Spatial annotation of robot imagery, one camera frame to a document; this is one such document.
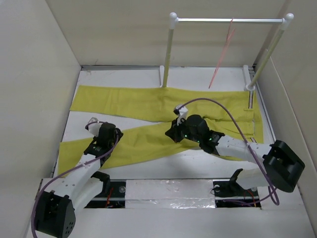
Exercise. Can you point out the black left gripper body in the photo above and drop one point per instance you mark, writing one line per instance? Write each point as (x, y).
(113, 142)

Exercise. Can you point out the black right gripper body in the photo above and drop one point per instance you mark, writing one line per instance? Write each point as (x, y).
(183, 131)

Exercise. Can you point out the yellow trousers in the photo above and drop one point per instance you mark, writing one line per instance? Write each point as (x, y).
(235, 113)

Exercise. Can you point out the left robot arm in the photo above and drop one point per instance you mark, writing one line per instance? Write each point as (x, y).
(55, 210)

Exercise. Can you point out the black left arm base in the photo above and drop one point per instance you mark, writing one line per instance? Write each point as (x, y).
(115, 198)

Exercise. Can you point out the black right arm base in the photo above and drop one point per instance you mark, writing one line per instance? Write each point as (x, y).
(229, 194)

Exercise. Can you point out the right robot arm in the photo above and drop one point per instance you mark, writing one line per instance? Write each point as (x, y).
(277, 164)

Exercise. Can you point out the white clothes rack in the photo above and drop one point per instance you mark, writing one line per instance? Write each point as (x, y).
(250, 83)

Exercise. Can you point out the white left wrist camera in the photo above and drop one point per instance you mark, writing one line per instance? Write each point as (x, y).
(93, 126)

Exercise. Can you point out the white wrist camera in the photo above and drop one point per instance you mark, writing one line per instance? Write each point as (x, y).
(181, 112)
(93, 126)

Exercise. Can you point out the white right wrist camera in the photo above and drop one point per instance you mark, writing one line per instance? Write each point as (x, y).
(181, 112)

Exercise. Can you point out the aluminium frame rail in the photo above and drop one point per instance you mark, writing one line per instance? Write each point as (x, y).
(139, 67)

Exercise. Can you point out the pink wire hanger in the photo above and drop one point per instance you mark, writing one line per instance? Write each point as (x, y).
(230, 34)

